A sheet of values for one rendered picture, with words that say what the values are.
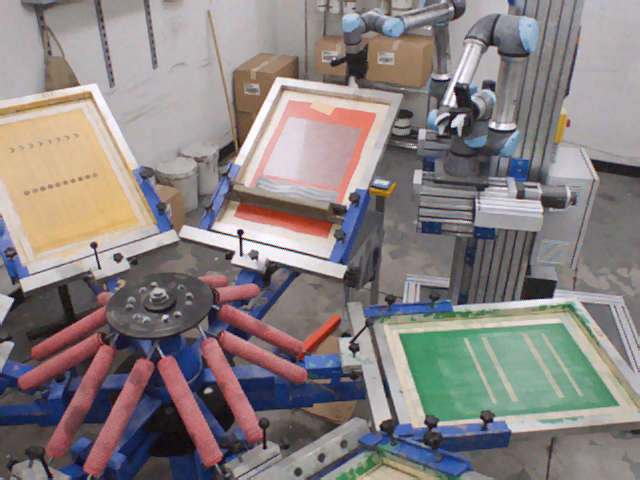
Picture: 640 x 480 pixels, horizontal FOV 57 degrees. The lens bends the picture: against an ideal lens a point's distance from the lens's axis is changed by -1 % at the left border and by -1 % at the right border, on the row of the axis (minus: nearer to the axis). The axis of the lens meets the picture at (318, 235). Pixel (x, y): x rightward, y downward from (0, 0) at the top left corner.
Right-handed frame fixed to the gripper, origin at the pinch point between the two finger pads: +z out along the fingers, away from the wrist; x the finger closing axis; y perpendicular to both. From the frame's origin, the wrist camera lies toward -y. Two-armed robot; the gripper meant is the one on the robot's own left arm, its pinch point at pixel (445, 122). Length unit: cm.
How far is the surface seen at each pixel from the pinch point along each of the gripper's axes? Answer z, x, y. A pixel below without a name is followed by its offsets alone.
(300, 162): -12, 70, 26
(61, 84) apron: -38, 270, 8
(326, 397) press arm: 55, 18, 76
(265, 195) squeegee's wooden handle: 13, 68, 30
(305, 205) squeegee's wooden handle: 10, 52, 33
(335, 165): -17, 55, 27
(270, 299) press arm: 25, 63, 69
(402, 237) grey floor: -179, 118, 153
